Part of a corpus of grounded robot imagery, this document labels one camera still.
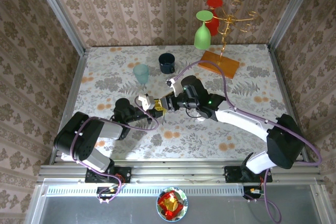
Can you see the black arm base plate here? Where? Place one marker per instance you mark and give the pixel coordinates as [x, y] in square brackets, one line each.
[231, 175]
[123, 174]

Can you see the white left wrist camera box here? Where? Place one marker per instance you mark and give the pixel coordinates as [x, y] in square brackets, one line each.
[145, 100]

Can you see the red gold foil candy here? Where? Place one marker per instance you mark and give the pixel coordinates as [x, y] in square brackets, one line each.
[170, 205]

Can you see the white round glossy case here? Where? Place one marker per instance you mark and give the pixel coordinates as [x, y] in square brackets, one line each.
[201, 119]

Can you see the black yellow power connector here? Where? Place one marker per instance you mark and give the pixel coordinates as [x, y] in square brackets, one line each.
[105, 193]
[252, 192]

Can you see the grey metal shelf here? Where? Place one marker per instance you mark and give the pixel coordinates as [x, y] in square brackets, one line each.
[78, 211]

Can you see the perforated metal strip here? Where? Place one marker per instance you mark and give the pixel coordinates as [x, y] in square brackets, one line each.
[144, 191]

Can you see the dark blue mug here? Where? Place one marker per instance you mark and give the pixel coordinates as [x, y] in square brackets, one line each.
[166, 64]

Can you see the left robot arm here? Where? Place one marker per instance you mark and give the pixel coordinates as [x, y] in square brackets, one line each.
[78, 140]

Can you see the aluminium frame post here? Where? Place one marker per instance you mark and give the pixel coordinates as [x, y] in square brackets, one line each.
[62, 16]
[291, 11]

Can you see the teal translucent cup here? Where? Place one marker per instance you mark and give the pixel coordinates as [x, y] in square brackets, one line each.
[141, 74]

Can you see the patterned ceramic bowl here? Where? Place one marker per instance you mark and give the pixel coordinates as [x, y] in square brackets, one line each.
[185, 204]

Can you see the red wine glass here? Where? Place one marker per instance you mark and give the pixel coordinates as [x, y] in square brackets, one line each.
[214, 2]

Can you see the green wine glass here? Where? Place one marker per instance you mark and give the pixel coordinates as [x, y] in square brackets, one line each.
[202, 37]

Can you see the aluminium front rail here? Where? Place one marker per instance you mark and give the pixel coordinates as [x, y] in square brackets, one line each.
[170, 171]

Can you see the aluminium side rail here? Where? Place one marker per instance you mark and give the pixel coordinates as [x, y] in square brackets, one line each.
[74, 85]
[285, 90]

